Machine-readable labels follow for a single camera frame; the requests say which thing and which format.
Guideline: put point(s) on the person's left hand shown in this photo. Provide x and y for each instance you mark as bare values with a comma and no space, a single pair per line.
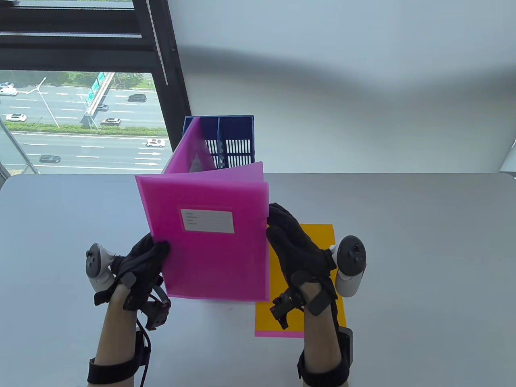
139,262

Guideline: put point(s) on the person's right hand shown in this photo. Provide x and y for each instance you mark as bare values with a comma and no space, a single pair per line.
296,250

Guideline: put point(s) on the orange cardstock sheet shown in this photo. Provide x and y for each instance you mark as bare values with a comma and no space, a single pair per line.
278,282

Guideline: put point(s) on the pink L-shaped folder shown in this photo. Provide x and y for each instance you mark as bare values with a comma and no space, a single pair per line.
201,262
187,149

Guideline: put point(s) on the blue perforated file holder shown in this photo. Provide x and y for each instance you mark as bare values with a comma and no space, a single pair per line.
242,129

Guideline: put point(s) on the person's left forearm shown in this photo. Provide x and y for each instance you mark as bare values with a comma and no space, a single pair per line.
119,334

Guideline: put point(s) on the person's right forearm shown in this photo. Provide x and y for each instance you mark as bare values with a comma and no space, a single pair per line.
322,338

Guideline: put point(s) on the black forearm box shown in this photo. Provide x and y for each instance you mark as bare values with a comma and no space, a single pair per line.
347,346

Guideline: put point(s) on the grey left hand controller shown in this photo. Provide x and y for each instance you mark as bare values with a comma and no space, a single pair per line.
96,264

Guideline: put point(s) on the grey hand controller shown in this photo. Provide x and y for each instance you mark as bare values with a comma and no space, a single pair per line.
96,264
350,258

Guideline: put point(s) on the grey right hand controller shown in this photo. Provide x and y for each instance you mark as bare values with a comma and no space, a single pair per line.
350,258

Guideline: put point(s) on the grey slanted window bar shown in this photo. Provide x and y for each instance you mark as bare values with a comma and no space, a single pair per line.
19,147

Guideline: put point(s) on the green road sign gantry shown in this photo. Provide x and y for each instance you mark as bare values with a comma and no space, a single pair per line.
96,92

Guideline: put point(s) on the white street lamp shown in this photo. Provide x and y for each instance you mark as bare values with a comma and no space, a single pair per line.
48,107

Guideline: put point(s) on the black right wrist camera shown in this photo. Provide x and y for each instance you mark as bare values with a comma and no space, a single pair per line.
282,308

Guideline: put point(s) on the black window frame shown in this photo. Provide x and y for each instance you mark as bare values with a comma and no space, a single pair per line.
169,60

